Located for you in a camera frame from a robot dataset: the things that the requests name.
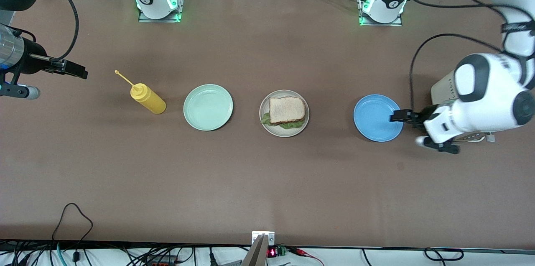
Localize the yellow mustard squeeze bottle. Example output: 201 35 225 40
114 70 167 115

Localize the grey camera mount bar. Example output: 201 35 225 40
242 231 275 266

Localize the beige plate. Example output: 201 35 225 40
259 90 310 138

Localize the thin black looped cable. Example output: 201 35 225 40
52 203 94 263

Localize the red wire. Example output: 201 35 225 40
290 247 325 266

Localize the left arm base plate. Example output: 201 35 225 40
357 0 404 27

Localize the green lettuce leaf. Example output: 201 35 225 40
261 112 308 129

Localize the blue plate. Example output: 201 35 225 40
353 94 404 143

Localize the black coiled cable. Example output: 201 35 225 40
424 248 465 262

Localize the teal cable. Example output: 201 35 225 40
56 242 68 266

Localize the dark-crust toast bread slice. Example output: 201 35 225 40
268 97 306 125

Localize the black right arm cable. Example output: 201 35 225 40
0 0 80 61

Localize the mint green plate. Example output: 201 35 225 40
183 84 234 131

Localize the beige chrome toaster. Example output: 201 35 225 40
431 69 497 143

